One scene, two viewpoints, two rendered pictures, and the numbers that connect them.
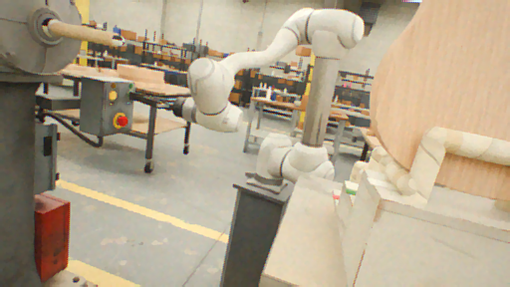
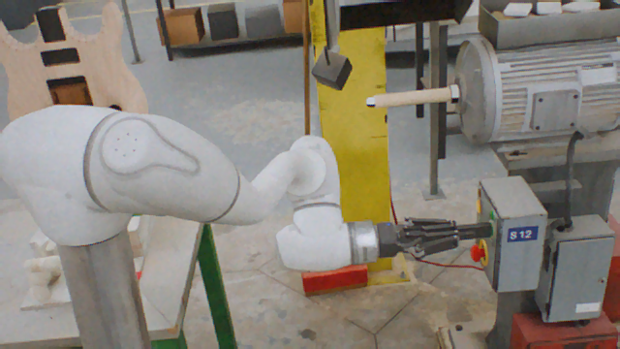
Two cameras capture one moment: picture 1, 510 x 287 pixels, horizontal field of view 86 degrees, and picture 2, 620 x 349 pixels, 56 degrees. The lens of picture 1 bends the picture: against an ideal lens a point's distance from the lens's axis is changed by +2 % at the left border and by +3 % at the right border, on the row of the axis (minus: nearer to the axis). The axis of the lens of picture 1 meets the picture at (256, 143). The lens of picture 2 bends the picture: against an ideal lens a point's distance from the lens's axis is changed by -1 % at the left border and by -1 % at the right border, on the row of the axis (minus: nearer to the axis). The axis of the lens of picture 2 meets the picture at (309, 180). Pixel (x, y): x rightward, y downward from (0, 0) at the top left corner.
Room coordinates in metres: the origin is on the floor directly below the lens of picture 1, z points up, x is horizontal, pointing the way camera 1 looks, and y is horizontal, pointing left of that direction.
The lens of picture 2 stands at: (1.95, -0.04, 1.80)
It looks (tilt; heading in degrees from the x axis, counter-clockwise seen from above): 30 degrees down; 169
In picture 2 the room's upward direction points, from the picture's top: 6 degrees counter-clockwise
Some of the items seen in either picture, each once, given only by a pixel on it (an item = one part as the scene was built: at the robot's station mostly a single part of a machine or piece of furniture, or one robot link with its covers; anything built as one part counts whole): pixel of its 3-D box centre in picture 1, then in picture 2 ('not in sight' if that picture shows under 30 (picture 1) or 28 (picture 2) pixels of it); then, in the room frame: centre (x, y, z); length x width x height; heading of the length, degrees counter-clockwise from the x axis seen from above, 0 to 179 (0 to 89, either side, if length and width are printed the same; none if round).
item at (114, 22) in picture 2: not in sight; (106, 21); (0.43, -0.20, 1.48); 0.07 x 0.04 x 0.09; 80
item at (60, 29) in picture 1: (85, 34); (412, 98); (0.71, 0.47, 1.25); 0.18 x 0.03 x 0.03; 78
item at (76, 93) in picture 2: not in sight; (72, 94); (0.41, -0.33, 1.31); 0.10 x 0.03 x 0.05; 80
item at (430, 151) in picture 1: (424, 169); not in sight; (0.38, -0.24, 1.15); 0.03 x 0.03 x 0.09
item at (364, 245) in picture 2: (193, 110); (363, 241); (0.98, 0.25, 1.07); 0.09 x 0.06 x 0.09; 168
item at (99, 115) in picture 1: (88, 110); (533, 235); (1.00, 0.64, 0.99); 0.24 x 0.21 x 0.26; 78
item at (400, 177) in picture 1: (401, 176); not in sight; (0.42, -0.24, 1.12); 0.11 x 0.03 x 0.03; 171
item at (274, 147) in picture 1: (275, 154); not in sight; (1.35, -0.11, 0.87); 0.18 x 0.16 x 0.22; 52
